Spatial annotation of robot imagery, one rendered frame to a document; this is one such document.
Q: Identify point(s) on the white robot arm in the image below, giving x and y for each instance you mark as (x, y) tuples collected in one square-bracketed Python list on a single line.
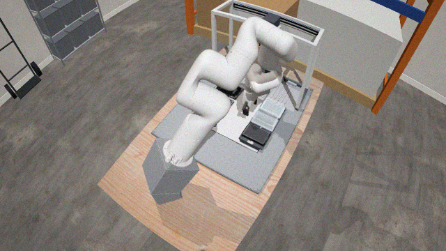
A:
[(210, 105)]

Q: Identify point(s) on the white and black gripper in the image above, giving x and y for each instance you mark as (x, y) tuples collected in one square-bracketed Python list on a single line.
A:
[(248, 100)]

